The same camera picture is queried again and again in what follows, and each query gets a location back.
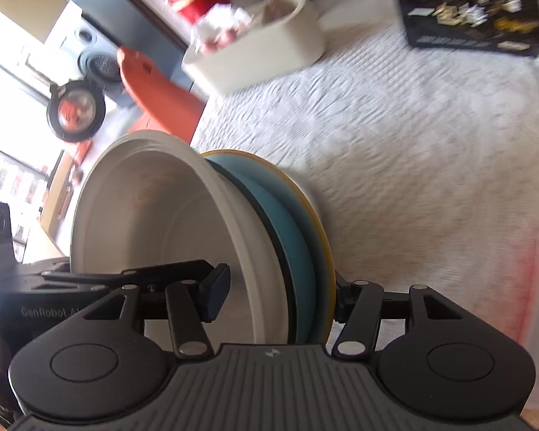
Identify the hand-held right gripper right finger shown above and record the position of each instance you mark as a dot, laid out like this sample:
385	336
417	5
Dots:
348	300

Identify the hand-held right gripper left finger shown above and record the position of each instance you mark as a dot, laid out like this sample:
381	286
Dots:
216	294

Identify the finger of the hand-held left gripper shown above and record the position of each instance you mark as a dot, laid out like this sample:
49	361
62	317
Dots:
116	276

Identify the white bowl with yellow rim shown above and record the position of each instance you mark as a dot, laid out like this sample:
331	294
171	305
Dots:
326	269

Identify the white bowl with orange label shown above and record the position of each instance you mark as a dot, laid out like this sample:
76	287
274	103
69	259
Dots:
161	233

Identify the blue enamel bowl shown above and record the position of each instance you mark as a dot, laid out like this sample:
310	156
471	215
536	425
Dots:
292	251

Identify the white lace tablecloth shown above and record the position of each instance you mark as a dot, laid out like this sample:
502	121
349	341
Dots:
408	143

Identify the black round object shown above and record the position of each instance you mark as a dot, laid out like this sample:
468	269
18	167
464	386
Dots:
56	119

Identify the orange chair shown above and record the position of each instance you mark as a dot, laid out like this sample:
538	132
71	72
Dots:
161	98

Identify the grey appliance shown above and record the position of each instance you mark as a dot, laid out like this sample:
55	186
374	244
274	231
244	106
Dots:
94	60

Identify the cream oval container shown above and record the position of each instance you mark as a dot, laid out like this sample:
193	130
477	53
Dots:
269	49

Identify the clear plastic bag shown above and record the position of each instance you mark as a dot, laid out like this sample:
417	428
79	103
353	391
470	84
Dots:
220	27

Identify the black printed box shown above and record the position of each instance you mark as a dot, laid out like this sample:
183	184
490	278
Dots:
453	9

